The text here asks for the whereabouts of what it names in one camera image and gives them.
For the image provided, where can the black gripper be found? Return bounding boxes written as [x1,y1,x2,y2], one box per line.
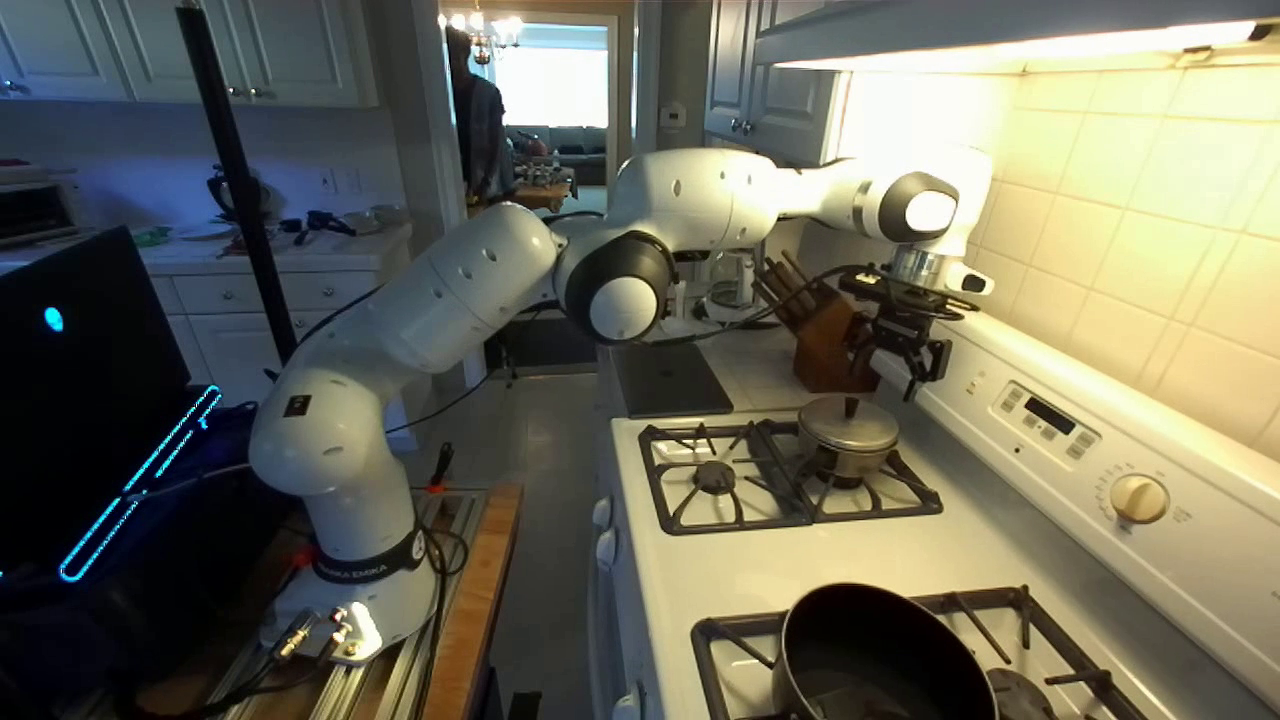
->
[856,276,960,403]

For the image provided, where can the silver pot lid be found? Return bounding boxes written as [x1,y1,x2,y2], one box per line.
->
[798,388,905,447]

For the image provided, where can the wooden knife block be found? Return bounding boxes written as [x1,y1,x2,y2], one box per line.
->
[791,294,885,402]

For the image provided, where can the stove clock display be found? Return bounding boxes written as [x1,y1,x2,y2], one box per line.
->
[995,376,1104,467]

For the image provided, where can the black stove grate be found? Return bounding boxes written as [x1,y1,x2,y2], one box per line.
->
[689,584,1154,720]
[638,414,947,539]

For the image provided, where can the white gas stove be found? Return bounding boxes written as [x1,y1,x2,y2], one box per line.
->
[585,313,1280,720]

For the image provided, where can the grey burner cap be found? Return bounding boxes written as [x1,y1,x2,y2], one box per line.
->
[689,455,746,500]
[989,665,1061,720]

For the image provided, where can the black floor mat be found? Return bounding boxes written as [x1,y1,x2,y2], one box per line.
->
[480,313,606,376]
[614,341,736,421]

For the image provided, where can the round cream stove knob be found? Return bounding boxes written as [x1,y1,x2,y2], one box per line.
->
[1107,467,1178,529]

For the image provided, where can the white upper cabinet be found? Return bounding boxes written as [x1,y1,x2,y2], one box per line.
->
[700,0,854,168]

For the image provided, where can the range hood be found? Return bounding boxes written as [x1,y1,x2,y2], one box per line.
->
[753,0,1280,80]

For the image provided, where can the wooden table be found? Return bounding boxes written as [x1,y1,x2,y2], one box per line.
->
[133,479,527,720]

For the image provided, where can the standing person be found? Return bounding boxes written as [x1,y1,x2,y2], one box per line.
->
[445,25,512,208]

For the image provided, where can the black vertical pole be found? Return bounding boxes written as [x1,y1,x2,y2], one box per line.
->
[178,0,300,370]

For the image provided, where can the white counter cabinets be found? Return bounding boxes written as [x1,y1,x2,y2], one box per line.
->
[135,216,422,407]

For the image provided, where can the blue light strip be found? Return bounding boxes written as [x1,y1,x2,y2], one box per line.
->
[56,379,224,587]

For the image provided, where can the black monitor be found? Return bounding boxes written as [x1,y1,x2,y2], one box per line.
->
[0,225,224,593]

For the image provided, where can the toaster oven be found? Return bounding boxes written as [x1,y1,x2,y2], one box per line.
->
[0,165,88,252]

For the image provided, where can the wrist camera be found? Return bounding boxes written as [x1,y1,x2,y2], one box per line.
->
[888,248,1002,304]

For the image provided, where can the silver pot with handle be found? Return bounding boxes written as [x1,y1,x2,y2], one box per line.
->
[768,423,910,490]

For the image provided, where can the black handled knife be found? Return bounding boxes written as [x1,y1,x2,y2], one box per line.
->
[774,294,824,341]
[765,271,817,326]
[757,252,806,304]

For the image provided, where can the black pot with handle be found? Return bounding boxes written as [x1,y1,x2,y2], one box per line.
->
[774,582,1002,720]

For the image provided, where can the white wall cabinets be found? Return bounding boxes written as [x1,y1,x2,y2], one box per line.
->
[0,0,381,111]

